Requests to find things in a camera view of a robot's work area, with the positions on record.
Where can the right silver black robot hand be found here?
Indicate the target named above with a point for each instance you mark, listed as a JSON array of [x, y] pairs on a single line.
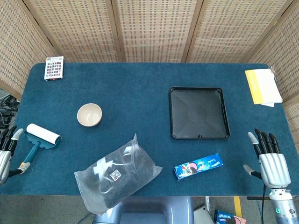
[[274, 166]]

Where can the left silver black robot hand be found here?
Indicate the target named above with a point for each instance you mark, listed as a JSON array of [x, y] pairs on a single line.
[[5, 163]]

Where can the white bowl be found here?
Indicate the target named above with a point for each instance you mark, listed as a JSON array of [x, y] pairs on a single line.
[[89, 115]]

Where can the black square plastic tray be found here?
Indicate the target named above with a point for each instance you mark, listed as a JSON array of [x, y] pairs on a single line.
[[198, 113]]

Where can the teal lint roller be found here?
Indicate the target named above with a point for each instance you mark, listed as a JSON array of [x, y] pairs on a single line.
[[43, 135]]

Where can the white paper sheet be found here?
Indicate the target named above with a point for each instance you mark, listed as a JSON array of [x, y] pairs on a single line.
[[268, 104]]

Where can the blue pink Oreo box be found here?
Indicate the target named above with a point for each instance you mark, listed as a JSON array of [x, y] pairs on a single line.
[[229, 218]]

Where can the blue Oreo cookie box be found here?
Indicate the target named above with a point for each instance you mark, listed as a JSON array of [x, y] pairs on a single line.
[[198, 166]]

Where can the yellow and white booklet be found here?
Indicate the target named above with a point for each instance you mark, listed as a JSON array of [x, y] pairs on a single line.
[[264, 85]]

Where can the white grey flat board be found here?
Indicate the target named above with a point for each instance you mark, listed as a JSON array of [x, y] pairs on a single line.
[[202, 214]]

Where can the white box with colourful grid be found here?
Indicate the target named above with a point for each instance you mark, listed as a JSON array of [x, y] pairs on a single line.
[[54, 68]]

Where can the clear plastic bag black contents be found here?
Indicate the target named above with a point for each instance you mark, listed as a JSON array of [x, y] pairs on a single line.
[[121, 172]]

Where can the blue felt table cover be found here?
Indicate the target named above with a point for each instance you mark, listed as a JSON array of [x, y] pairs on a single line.
[[116, 93]]

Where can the grey-blue robot torso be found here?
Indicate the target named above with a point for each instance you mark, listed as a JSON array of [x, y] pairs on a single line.
[[144, 211]]

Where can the woven bamboo folding screen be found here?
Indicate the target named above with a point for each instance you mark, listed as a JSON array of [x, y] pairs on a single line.
[[151, 28]]

